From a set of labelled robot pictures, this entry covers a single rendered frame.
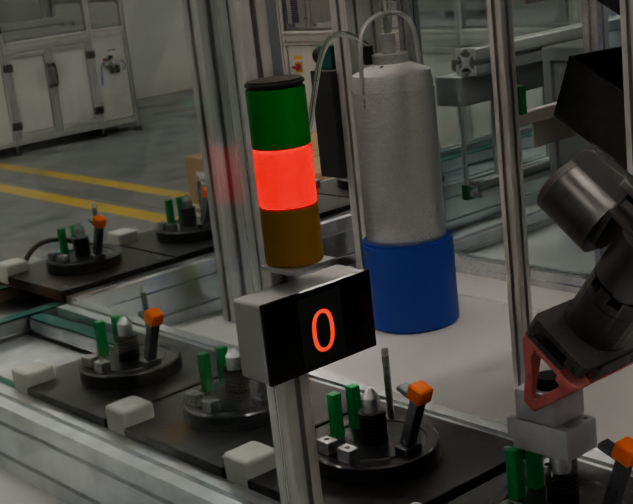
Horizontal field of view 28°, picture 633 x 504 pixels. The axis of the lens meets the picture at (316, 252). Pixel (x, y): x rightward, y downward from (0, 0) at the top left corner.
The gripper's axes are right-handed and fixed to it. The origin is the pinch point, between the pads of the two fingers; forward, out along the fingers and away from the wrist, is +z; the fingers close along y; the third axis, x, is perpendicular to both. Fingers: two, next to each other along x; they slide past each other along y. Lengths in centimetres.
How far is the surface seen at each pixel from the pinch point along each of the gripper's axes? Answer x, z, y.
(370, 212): -62, 51, -55
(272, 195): -21.8, -10.7, 20.7
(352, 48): -97, 47, -78
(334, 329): -12.9, -1.9, 16.9
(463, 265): -60, 73, -88
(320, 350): -12.1, -0.8, 18.7
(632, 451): 9.1, -2.3, -0.1
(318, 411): -24.5, 35.3, -6.4
